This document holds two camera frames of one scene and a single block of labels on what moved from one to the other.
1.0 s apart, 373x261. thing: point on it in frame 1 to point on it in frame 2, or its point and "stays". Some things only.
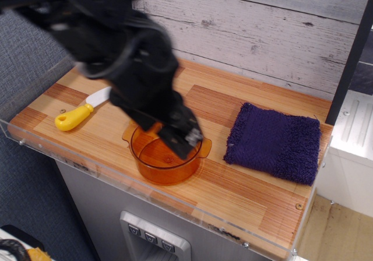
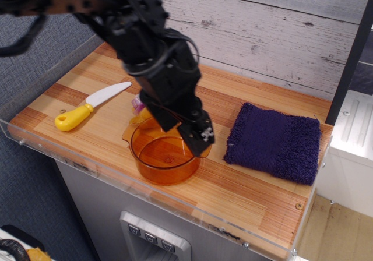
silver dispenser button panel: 147,241 stays
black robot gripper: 141,71 to 168,73
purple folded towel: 285,145 stays
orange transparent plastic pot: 158,162 stays
